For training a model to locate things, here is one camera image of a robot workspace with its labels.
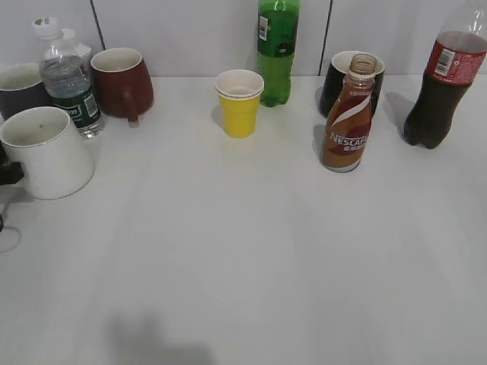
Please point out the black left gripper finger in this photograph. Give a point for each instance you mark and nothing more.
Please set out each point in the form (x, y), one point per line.
(10, 172)

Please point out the white ceramic mug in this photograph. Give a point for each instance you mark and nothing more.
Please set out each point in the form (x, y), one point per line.
(52, 154)

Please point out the brown Nescafe coffee bottle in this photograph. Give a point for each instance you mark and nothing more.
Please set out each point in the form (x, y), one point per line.
(349, 121)

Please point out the yellow paper cup stack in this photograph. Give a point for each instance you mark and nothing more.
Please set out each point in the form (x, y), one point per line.
(239, 93)

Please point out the dark grey ceramic mug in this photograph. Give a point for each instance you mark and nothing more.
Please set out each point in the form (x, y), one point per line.
(21, 89)

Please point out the clear water bottle green label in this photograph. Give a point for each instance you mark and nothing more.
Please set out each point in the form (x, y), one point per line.
(63, 73)

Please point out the dark red ceramic mug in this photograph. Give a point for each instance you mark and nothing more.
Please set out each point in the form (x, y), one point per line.
(122, 83)

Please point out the green soda bottle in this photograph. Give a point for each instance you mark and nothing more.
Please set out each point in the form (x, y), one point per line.
(276, 41)

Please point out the black ceramic mug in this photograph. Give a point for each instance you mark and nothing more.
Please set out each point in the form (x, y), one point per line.
(337, 70)

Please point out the cola bottle red label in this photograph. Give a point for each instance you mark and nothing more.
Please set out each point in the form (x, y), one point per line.
(456, 57)

